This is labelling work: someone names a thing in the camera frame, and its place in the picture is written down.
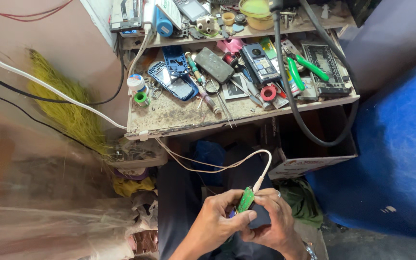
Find person's left hand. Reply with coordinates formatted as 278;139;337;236
193;189;258;250

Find person's right hand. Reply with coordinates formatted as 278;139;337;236
240;187;305;254

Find green phone circuit board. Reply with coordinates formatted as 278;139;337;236
236;186;256;214

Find green cloth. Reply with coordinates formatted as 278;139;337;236
272;178;325;229

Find cardboard box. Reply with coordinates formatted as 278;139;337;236
261;105;359;181

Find silver wrist watch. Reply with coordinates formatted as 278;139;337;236
303;241;318;260

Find blue cloth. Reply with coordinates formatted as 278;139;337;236
189;140;227;178

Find person's dark trousers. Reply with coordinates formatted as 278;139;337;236
157;144;285;260

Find metal tweezers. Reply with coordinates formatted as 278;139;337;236
211;79;237;129

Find red tape roll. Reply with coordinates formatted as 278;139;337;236
260;85;277;103

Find white card with dark panel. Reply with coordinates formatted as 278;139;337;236
222;72;249;100

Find blue plastic barrel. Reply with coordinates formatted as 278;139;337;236
305;50;416;243

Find black keypad phone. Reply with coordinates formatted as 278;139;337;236
239;43;282;86

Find clear plastic container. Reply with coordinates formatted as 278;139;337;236
103;138;169;170

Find yellow cloth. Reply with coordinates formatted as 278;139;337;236
112;176;156;198

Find black circuit board holder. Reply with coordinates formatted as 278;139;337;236
300;42;352;98

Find grey rectangular block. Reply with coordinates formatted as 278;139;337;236
194;47;236;85

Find blue phone front housing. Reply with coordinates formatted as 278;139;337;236
147;61;200;102

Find pink cloth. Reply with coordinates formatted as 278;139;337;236
217;38;245;55

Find wooden upper shelf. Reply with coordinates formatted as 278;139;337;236
121;4;357;51

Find wide yellow tape roll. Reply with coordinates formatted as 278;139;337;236
246;14;274;31

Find white round jar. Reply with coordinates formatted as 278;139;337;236
126;74;146;92

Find white plug adapter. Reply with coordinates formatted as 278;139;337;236
196;15;217;35

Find yellow green plastic bowl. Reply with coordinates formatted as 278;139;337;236
238;0;273;19

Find blue cylinder bottle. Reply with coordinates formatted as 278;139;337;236
155;7;175;38

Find grey phone with screen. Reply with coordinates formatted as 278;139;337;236
172;0;211;24

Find yellow grass broom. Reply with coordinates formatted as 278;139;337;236
27;48;113;156

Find clear plastic sheet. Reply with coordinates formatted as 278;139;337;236
0;108;147;260

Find thin white charging cable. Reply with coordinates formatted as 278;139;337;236
155;138;273;193

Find thick black cable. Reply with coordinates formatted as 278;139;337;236
269;0;361;147

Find clear handled screwdriver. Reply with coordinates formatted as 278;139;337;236
196;85;223;115

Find green handled pliers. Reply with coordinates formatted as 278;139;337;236
284;48;330;92

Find red copper wire spool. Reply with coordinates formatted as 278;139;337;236
222;52;238;68

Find green handled screwdriver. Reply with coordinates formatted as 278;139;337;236
184;51;205;86

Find green solder wire spool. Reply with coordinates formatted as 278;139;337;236
134;91;151;108

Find blue phone back frame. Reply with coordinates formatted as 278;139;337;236
162;45;191;77

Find thick white power cable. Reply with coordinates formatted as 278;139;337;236
0;45;128;131

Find thin black cable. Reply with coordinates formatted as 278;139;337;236
0;43;126;107

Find red wires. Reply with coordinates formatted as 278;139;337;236
0;0;74;22

